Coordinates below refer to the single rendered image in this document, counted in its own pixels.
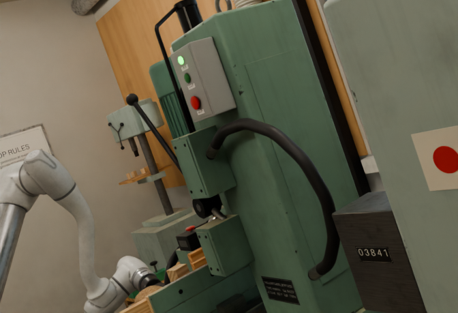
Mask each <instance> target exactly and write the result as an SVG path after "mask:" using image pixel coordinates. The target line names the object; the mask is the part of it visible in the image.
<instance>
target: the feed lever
mask: <svg viewBox="0 0 458 313"><path fill-rule="evenodd" d="M126 102H127V104H128V105H130V106H134V108H135V109H136V110H137V111H138V113H139V114H140V116H141V117H142V118H143V120H144V122H145V123H146V124H147V125H148V127H149V128H150V130H151V131H152V133H153V134H154V135H155V137H156V138H157V139H158V141H159V142H160V144H161V145H162V147H163V148H164V149H165V151H166V152H167V154H168V155H169V156H170V158H171V159H172V161H173V162H174V163H175V165H176V166H177V168H178V169H179V170H180V172H181V173H182V171H181V167H180V165H179V162H178V160H177V157H176V155H175V154H174V153H173V152H172V150H171V148H170V147H169V146H168V144H167V143H166V141H165V140H164V139H163V138H162V136H161V135H160V133H159V132H158V131H157V129H156V128H155V126H154V125H153V124H152V123H151V121H150V119H149V118H148V117H147V115H146V114H145V113H144V111H143V109H141V107H140V106H139V104H138V96H137V95H136V94H134V93H131V94H129V95H127V97H126ZM182 175H183V173H182ZM192 204H193V208H194V211H195V212H196V214H197V215H198V216H199V217H200V218H202V219H205V218H207V217H209V216H211V215H213V214H214V215H215V216H216V217H217V218H219V219H220V220H225V219H226V218H227V217H226V216H225V215H224V214H223V213H222V212H221V207H222V203H221V201H220V198H219V196H218V195H215V196H213V197H211V198H199V199H193V201H192Z"/></svg>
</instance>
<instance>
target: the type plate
mask: <svg viewBox="0 0 458 313"><path fill-rule="evenodd" d="M261 277H262V281H263V283H264V286H265V289H266V292H267V294H268V296H269V299H272V300H276V301H282V302H286V303H292V304H296V305H300V303H299V300H298V297H297V295H296V292H295V289H294V286H293V284H292V280H284V279H279V278H270V277H264V276H261Z"/></svg>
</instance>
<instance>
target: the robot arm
mask: <svg viewBox="0 0 458 313"><path fill-rule="evenodd" d="M40 194H43V195H45V194H47V195H49V197H51V199H53V200H54V201H55V202H56V203H58V204H59V205H61V206H62V207H63V208H64V209H66V210H67V211H69V212H70V213H71V214H72V215H73V216H74V218H75V219H76V222H77V225H78V242H79V265H80V276H81V278H82V281H83V283H84V285H85V287H86V289H87V298H88V300H87V301H86V302H85V306H84V313H113V312H114V311H115V310H116V309H118V308H119V307H120V306H121V304H122V303H123V302H124V301H125V300H126V299H127V297H128V296H129V295H130V294H132V293H133V292H134V291H135V290H138V291H139V292H140V291H142V290H143V289H145V288H147V287H149V286H161V287H164V283H163V282H161V281H160V280H159V279H158V278H157V276H156V275H155V274H154V273H153V272H152V271H151V270H150V269H149V268H148V267H147V265H146V264H145V263H144V262H142V261H141V260H139V259H138V258H135V257H133V256H124V257H123V258H121V259H120V260H119V262H118V263H117V271H116V273H115V274H114V275H113V276H112V277H111V279H109V280H108V279H107V278H99V277H97V275H96V274H95V270H94V243H95V226H94V219H93V214H92V212H91V210H90V208H89V206H88V204H87V202H86V200H85V199H84V197H83V195H82V194H81V192H80V190H79V188H78V186H77V184H76V182H75V181H74V180H73V178H72V176H71V175H70V173H69V172H68V171H67V170H66V168H65V167H64V166H63V165H62V164H61V163H60V161H58V160H57V159H56V158H55V157H54V156H52V155H51V154H49V153H47V152H46V151H43V150H34V151H32V152H31V153H29V154H28V155H27V156H26V158H25V159H24V161H21V162H17V163H15V164H11V165H9V166H6V167H5V168H3V169H2V170H0V303H1V298H2V295H3V291H4V288H5V284H6V281H7V277H8V274H9V271H10V267H11V264H12V259H13V257H14V253H15V249H16V245H17V243H18V238H19V235H20V231H21V228H22V224H23V221H24V218H25V214H26V213H27V212H28V211H29V210H30V209H31V208H32V206H33V204H34V202H35V201H36V200H37V198H38V196H39V195H40Z"/></svg>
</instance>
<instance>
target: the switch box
mask: <svg viewBox="0 0 458 313"><path fill-rule="evenodd" d="M179 56H183V58H184V60H185V63H184V65H188V69H186V70H184V71H183V72H182V69H181V68H182V67H183V66H184V65H181V64H180V63H179V61H178V58H179ZM170 58H171V60H172V64H173V66H174V69H175V72H176V73H177V77H178V79H179V82H180V85H181V88H182V90H183V94H184V96H185V99H186V102H187V105H188V107H189V111H190V113H191V115H192V119H193V121H194V122H195V123H196V122H199V121H202V120H204V119H208V118H210V117H214V116H215V115H219V114H222V113H224V112H227V111H229V110H232V109H235V108H236V107H237V106H236V102H235V100H234V96H233V94H232V91H231V88H230V85H229V83H228V79H227V77H226V74H225V71H224V68H223V65H222V63H221V60H220V58H219V54H218V52H217V49H216V46H215V43H214V41H213V38H212V37H209V38H204V39H201V40H196V41H193V42H190V43H188V44H186V45H184V46H183V47H182V48H180V49H178V50H177V51H175V52H174V53H172V54H171V55H170ZM186 72H188V73H189V74H190V76H191V78H192V82H191V83H190V84H188V83H187V82H185V79H184V75H185V73H186ZM193 83H194V84H195V87H194V88H193V89H190V90H189V89H188V86H189V85H191V84H193ZM192 96H196V97H197V98H198V99H199V101H200V108H199V109H198V110H195V109H193V107H192V105H191V103H190V100H191V97H192ZM202 109H204V113H203V114H201V115H198V113H197V111H199V110H202Z"/></svg>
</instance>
